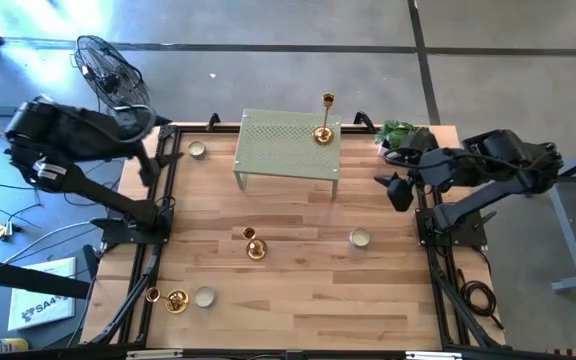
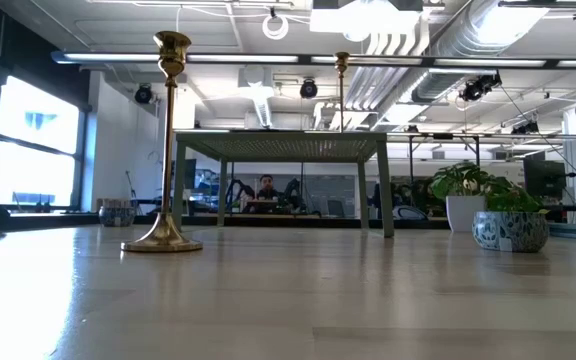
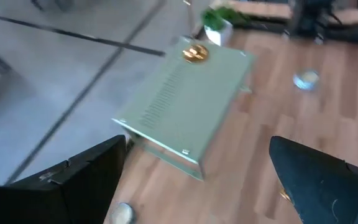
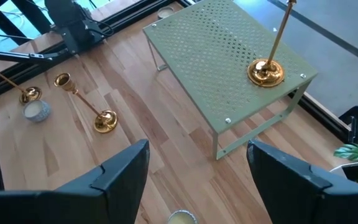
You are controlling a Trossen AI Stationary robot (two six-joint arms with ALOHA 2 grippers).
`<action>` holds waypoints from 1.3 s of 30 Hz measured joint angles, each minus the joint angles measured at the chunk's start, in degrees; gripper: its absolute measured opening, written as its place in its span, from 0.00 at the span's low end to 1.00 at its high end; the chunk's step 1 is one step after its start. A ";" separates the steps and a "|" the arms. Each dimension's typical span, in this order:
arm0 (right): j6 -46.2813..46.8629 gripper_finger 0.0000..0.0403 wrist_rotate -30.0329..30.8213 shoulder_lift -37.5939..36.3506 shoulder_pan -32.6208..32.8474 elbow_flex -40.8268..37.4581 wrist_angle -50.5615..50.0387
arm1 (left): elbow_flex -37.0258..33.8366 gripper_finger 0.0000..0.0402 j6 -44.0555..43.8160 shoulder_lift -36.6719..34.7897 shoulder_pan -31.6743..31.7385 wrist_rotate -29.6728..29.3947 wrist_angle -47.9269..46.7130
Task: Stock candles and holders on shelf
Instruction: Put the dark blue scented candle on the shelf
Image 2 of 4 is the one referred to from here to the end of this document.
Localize black computer monitor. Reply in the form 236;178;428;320
522;158;567;200

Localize black chair back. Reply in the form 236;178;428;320
392;204;429;221

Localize brown wooden blocks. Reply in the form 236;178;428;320
96;197;134;209

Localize teal leaf patterned candle bowl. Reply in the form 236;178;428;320
471;210;551;254

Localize black metal stand frame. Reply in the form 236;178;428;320
407;132;482;184

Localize blue floral patterned candle bowl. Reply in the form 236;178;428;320
98;205;137;228

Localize white ceiling pipes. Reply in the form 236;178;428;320
342;29;434;114

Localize person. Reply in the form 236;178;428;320
255;173;282;201

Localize tall gold brass candlestick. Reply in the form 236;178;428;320
333;51;350;134
120;30;204;253

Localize green leafy plant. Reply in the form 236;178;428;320
427;162;552;216

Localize black ceiling camera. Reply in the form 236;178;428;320
134;83;154;105
510;121;541;136
299;78;319;100
457;72;503;103

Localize white cable coil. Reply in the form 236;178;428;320
261;13;290;41

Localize white ceiling air unit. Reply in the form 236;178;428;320
237;64;275;129

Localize silver ventilation duct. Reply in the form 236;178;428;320
410;0;552;104

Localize long ceiling light bar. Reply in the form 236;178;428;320
50;49;576;70

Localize white ceiling light panel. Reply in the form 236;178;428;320
309;7;422;36

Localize white plant pot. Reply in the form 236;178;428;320
445;194;487;234

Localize green perforated metal shelf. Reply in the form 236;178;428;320
172;130;396;239

